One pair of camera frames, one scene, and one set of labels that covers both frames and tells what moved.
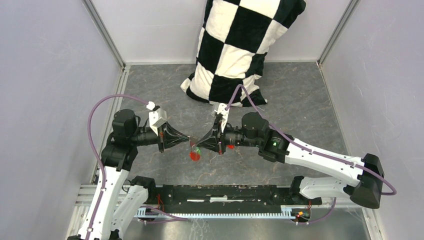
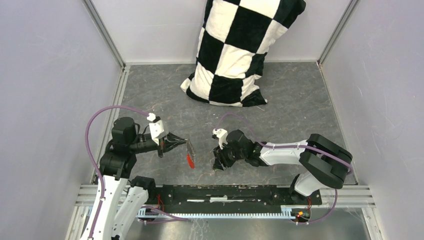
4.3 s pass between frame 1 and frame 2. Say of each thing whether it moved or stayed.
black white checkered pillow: stayed
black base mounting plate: stayed
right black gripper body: moved
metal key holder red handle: moved
